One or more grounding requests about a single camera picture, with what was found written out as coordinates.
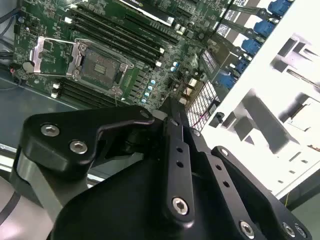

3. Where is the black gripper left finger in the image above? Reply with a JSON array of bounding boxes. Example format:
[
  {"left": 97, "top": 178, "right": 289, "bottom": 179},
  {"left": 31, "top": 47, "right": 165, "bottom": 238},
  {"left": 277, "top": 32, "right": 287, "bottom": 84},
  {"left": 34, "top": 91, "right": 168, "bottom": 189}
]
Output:
[{"left": 11, "top": 97, "right": 197, "bottom": 226}]

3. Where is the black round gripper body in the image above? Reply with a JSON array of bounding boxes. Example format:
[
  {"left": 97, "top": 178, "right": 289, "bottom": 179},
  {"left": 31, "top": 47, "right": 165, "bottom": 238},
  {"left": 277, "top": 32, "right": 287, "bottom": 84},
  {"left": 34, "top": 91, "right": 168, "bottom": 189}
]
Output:
[{"left": 51, "top": 152, "right": 245, "bottom": 240}]

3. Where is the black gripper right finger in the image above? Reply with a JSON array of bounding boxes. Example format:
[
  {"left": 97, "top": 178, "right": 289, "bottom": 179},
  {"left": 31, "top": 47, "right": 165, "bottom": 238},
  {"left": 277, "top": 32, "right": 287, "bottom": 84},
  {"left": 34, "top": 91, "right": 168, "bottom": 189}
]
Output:
[{"left": 177, "top": 99, "right": 314, "bottom": 240}]

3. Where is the thin wire locking lever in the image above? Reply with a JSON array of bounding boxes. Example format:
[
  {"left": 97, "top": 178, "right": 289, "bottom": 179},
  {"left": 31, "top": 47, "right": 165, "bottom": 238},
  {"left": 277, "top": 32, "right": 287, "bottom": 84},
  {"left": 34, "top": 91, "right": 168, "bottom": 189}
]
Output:
[
  {"left": 113, "top": 87, "right": 121, "bottom": 107},
  {"left": 74, "top": 38, "right": 135, "bottom": 69}
]

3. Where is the metal socket cover frame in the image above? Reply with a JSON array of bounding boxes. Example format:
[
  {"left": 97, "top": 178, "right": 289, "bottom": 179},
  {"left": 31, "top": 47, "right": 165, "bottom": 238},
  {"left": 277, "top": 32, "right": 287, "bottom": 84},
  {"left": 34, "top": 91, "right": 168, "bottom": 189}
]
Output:
[{"left": 28, "top": 36, "right": 83, "bottom": 78}]

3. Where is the silver square CPU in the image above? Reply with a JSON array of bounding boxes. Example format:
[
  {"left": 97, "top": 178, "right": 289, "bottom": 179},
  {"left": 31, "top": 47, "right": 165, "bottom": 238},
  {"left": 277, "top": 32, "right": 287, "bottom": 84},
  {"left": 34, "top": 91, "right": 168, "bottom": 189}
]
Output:
[{"left": 287, "top": 98, "right": 319, "bottom": 133}]

